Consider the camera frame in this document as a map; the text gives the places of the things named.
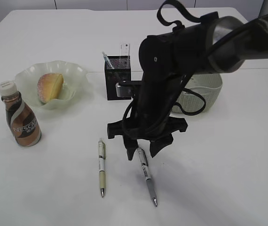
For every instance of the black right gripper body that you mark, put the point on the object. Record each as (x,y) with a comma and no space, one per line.
(148,118)

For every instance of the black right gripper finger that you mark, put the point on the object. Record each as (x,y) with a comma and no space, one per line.
(131,146)
(158,145)

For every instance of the white grey mechanical pen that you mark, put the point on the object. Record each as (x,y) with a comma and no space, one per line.
(147,175)

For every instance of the transparent plastic ruler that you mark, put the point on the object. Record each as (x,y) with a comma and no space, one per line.
(124,49)

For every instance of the blue-grey ballpoint pen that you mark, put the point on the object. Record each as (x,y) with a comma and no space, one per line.
(107,61)

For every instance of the yellow bread roll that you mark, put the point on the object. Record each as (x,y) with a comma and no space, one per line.
(49,86)

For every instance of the brown Nescafe coffee bottle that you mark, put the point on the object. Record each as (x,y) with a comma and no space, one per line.
(20,118)

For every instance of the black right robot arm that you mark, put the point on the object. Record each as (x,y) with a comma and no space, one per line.
(212,45)

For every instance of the cream yellow ballpoint pen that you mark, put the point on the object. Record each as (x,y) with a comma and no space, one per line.
(102,175)

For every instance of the black mesh pen holder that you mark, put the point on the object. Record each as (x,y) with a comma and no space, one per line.
(120,72)

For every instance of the grey-green woven plastic basket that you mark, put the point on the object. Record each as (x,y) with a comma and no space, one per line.
(207,85)

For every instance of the pale green wavy glass plate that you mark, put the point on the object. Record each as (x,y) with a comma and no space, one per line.
(75,88)

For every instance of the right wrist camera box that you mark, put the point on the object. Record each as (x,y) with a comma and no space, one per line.
(127,88)

